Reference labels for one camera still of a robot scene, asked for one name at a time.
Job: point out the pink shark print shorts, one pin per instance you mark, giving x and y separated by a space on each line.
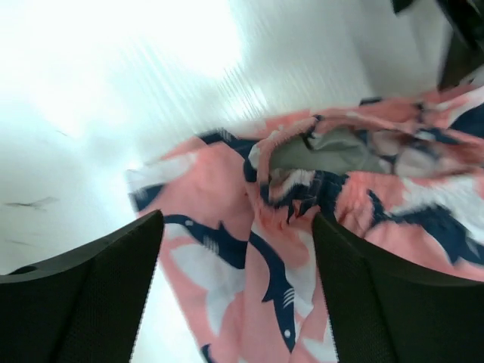
405 174

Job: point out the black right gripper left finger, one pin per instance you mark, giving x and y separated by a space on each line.
84 305

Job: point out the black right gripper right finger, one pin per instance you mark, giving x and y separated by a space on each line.
383 308

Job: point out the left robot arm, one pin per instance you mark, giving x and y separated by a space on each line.
464 55

